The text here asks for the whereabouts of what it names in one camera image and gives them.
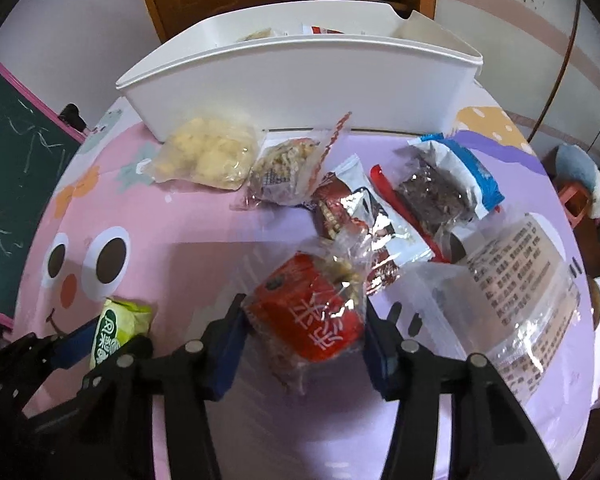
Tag blue white cake packet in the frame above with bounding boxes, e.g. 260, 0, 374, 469
380, 132, 506, 236

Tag yellow puff snack bag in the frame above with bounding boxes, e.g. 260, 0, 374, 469
142, 116, 261, 191

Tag white plastic bin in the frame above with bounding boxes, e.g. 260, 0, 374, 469
116, 0, 483, 142

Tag noodle crisp packet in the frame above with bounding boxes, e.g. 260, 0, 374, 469
235, 27, 276, 43

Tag green chalkboard pink frame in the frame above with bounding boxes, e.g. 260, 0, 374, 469
0, 50, 88, 328

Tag clear printed snack packet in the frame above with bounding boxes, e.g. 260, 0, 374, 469
412, 212, 583, 406

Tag green snack packet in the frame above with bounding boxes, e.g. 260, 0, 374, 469
89, 297, 155, 371

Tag pink plastic stool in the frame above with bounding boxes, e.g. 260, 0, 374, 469
557, 182, 598, 231

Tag black easel clamp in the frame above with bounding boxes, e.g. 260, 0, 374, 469
59, 103, 87, 133

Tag pink stool with cushion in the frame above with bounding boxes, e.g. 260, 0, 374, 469
555, 144, 600, 218

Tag cartoon monster tablecloth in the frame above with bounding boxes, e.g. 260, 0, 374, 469
12, 80, 598, 480

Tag clear nut mix bag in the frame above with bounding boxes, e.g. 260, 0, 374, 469
230, 111, 353, 211

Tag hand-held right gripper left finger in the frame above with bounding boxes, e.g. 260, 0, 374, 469
80, 292, 248, 480

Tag red nut snack packet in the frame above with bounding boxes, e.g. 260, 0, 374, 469
241, 237, 371, 396

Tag red silver candy packet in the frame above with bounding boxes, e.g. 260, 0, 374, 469
310, 172, 381, 241

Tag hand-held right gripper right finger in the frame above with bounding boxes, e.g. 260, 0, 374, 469
362, 302, 563, 480

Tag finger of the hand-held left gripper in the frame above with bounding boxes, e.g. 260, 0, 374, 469
10, 322, 97, 376

